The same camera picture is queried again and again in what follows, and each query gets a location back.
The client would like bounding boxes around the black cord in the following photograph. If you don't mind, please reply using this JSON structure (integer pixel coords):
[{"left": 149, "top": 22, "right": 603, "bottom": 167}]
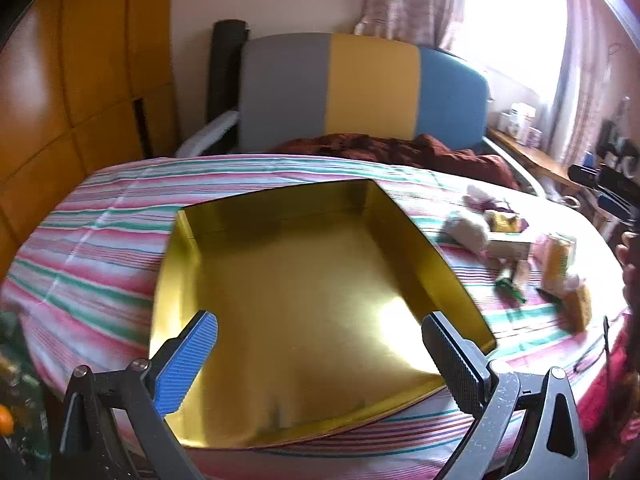
[{"left": 574, "top": 315, "right": 612, "bottom": 373}]

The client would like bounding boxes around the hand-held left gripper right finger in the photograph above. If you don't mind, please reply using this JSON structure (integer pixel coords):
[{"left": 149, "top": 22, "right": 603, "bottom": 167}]
[{"left": 421, "top": 311, "right": 591, "bottom": 480}]

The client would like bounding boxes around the yellow sponge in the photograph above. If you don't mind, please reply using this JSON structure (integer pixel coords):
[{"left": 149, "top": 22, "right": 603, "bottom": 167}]
[{"left": 562, "top": 282, "right": 593, "bottom": 333}]

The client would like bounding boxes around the patterned curtain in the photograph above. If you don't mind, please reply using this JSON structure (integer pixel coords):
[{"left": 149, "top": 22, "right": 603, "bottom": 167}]
[
  {"left": 550, "top": 0, "right": 640, "bottom": 161},
  {"left": 352, "top": 0, "right": 468, "bottom": 53}
]

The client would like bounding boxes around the dark red blanket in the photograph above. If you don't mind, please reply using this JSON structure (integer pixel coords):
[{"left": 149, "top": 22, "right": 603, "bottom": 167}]
[{"left": 270, "top": 132, "right": 521, "bottom": 191}]

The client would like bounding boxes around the grey yellow blue armchair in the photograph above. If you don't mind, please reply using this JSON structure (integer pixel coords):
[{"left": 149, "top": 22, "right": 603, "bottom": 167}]
[{"left": 237, "top": 32, "right": 493, "bottom": 153}]

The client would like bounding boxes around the small green box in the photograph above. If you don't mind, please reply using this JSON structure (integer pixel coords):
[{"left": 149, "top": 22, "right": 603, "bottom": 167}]
[{"left": 495, "top": 259, "right": 532, "bottom": 303}]

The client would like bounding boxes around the wooden wardrobe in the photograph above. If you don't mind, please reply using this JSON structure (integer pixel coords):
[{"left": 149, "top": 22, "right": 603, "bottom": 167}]
[{"left": 0, "top": 0, "right": 181, "bottom": 271}]

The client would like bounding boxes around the white bed rail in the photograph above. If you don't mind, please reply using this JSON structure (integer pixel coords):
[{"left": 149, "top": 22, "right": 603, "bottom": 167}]
[
  {"left": 482, "top": 135, "right": 546, "bottom": 196},
  {"left": 175, "top": 110, "right": 241, "bottom": 158}
]

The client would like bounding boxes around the wooden shelf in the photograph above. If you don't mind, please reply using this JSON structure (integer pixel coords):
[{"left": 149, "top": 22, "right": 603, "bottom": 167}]
[{"left": 487, "top": 127, "right": 586, "bottom": 191}]

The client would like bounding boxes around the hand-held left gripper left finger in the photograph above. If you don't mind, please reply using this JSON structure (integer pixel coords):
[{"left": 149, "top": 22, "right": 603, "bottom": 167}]
[{"left": 59, "top": 310, "right": 219, "bottom": 480}]

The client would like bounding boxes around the cream cardboard box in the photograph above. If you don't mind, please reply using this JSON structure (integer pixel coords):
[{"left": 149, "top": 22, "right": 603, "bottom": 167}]
[{"left": 482, "top": 232, "right": 535, "bottom": 261}]

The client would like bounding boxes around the gold tin box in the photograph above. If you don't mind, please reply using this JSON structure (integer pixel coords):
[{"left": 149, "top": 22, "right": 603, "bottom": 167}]
[{"left": 148, "top": 178, "right": 497, "bottom": 451}]

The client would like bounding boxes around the yellow plush toy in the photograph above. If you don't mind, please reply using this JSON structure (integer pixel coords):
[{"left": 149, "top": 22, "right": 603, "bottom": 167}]
[{"left": 485, "top": 210, "right": 523, "bottom": 233}]

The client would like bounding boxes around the white plush ball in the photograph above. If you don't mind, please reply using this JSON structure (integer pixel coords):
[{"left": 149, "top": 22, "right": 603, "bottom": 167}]
[{"left": 444, "top": 210, "right": 492, "bottom": 253}]

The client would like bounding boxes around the person's red clothing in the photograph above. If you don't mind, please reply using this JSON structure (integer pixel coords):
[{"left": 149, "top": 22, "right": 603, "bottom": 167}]
[{"left": 582, "top": 310, "right": 640, "bottom": 461}]

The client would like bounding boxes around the black padded post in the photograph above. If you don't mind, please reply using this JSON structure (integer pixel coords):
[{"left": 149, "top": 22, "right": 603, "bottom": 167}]
[{"left": 207, "top": 20, "right": 249, "bottom": 128}]

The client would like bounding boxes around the white carton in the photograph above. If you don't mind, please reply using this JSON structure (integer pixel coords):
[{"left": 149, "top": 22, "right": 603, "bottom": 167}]
[{"left": 500, "top": 102, "right": 536, "bottom": 143}]

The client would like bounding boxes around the orange biscuit pack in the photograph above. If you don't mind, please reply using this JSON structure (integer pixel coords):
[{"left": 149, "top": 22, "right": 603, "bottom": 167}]
[{"left": 535, "top": 232, "right": 578, "bottom": 291}]

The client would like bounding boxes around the person's right hand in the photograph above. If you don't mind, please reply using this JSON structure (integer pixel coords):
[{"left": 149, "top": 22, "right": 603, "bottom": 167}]
[{"left": 616, "top": 232, "right": 640, "bottom": 281}]

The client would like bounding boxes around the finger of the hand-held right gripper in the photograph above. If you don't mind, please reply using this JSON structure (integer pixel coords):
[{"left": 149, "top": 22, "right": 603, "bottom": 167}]
[{"left": 569, "top": 162, "right": 603, "bottom": 187}]

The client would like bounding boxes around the striped bedsheet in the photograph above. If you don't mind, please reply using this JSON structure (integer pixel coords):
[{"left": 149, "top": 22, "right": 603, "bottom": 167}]
[{"left": 0, "top": 152, "right": 631, "bottom": 476}]

